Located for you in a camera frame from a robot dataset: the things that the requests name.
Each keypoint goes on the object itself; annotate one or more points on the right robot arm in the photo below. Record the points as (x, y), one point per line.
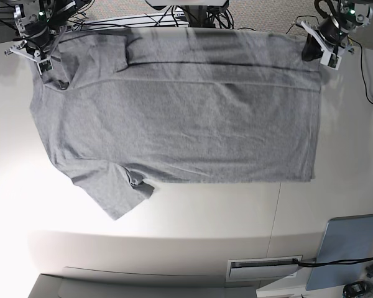
(34, 12)

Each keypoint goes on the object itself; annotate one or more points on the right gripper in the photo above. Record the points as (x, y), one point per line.
(36, 42)

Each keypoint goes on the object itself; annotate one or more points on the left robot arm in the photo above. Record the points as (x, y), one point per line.
(350, 15)

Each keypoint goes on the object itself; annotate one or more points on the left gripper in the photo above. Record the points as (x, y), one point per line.
(329, 35)

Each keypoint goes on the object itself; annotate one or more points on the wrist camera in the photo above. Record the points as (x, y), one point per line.
(44, 66)
(331, 60)

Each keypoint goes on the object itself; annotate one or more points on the blue-grey laptop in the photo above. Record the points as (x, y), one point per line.
(345, 238)

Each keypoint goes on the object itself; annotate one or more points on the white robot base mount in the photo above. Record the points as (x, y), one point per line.
(155, 3)

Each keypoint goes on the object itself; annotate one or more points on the black device bottom right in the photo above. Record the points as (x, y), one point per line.
(353, 290)

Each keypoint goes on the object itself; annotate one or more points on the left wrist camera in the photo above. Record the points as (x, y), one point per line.
(331, 60)

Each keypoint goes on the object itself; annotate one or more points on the grey T-shirt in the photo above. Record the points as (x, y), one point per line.
(122, 108)

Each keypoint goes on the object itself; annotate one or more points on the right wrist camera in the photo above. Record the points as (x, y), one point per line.
(44, 66)

